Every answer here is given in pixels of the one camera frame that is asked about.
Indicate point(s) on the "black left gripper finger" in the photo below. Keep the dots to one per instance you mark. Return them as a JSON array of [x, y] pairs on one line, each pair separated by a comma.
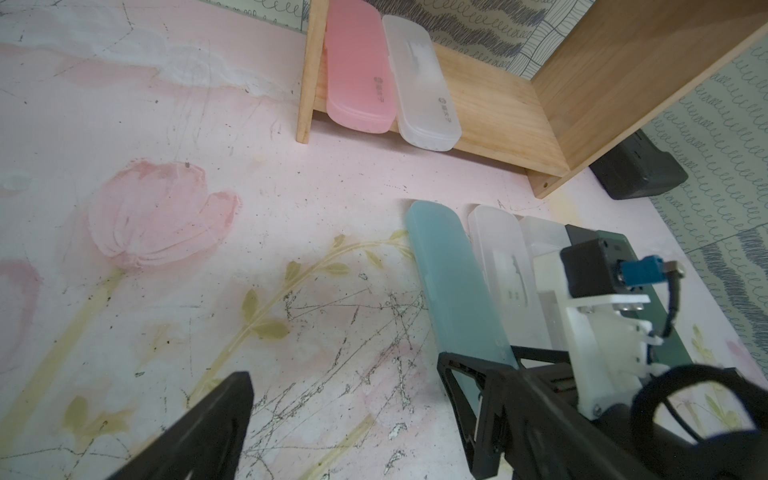
[[206, 443]]

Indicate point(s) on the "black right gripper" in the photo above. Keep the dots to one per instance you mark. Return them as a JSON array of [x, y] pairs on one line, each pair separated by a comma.
[[511, 414]]

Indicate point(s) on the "teal pencil case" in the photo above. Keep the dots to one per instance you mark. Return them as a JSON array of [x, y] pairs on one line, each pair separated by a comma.
[[463, 316]]

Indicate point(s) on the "dark green pencil case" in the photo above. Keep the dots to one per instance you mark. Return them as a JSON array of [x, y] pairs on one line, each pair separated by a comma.
[[673, 352]]

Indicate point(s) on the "clear labelled pencil case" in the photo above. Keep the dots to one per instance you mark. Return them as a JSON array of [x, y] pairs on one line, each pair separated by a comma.
[[541, 237]]

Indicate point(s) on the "clear rounded pencil case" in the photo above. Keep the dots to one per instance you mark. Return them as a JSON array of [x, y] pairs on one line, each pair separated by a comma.
[[499, 246]]

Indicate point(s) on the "black pencil case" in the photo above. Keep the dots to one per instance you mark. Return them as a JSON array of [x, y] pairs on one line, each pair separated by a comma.
[[578, 235]]

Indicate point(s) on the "small clear pencil case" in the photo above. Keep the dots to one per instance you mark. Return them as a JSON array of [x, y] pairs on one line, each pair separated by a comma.
[[426, 116]]

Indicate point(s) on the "wooden shelf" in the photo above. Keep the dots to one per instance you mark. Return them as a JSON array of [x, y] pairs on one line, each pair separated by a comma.
[[622, 64]]

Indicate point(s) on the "pink pencil case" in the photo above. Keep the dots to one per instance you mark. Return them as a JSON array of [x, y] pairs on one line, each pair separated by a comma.
[[360, 89]]

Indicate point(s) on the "black tool case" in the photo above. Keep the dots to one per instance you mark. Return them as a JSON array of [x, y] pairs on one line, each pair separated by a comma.
[[636, 168]]

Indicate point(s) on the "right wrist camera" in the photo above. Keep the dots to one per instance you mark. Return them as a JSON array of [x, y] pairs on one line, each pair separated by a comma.
[[605, 266]]

